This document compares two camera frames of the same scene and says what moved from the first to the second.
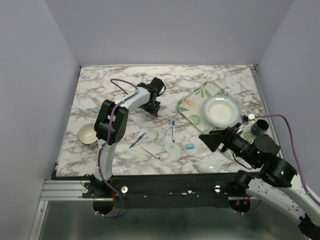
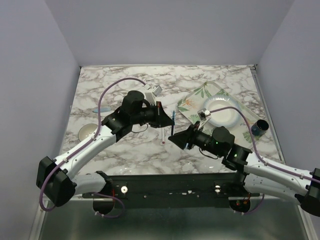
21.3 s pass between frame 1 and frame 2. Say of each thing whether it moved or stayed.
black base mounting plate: stayed
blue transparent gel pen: moved
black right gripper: moved
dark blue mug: stayed
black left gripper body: moved
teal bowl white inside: stayed
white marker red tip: moved
